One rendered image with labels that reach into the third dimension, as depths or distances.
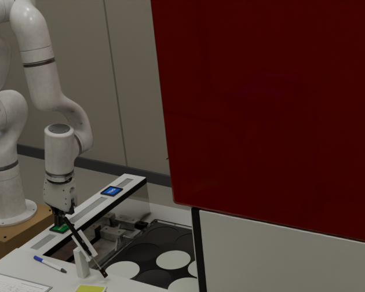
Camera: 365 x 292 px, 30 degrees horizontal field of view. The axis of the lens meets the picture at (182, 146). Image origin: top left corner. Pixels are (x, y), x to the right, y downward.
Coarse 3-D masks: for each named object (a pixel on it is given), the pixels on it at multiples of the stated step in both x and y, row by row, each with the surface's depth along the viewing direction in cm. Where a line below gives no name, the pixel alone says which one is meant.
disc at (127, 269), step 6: (114, 264) 199; (120, 264) 199; (126, 264) 198; (132, 264) 198; (108, 270) 196; (114, 270) 196; (120, 270) 196; (126, 270) 196; (132, 270) 195; (138, 270) 195; (126, 276) 193; (132, 276) 192
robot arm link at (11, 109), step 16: (0, 96) 217; (16, 96) 220; (0, 112) 215; (16, 112) 219; (0, 128) 218; (16, 128) 221; (0, 144) 220; (16, 144) 223; (0, 160) 219; (16, 160) 224
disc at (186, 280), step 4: (176, 280) 188; (180, 280) 188; (184, 280) 188; (188, 280) 188; (192, 280) 188; (196, 280) 187; (172, 284) 187; (176, 284) 186; (180, 284) 186; (184, 284) 186; (188, 284) 186; (192, 284) 186; (196, 284) 186; (168, 288) 185; (172, 288) 185; (176, 288) 185; (180, 288) 185; (184, 288) 185; (188, 288) 184; (192, 288) 184; (196, 288) 184
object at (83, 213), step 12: (120, 180) 238; (132, 180) 237; (120, 192) 229; (84, 204) 223; (96, 204) 223; (108, 204) 222; (72, 216) 216; (84, 216) 216; (48, 228) 210; (36, 240) 204; (48, 240) 204; (60, 240) 203; (36, 252) 198
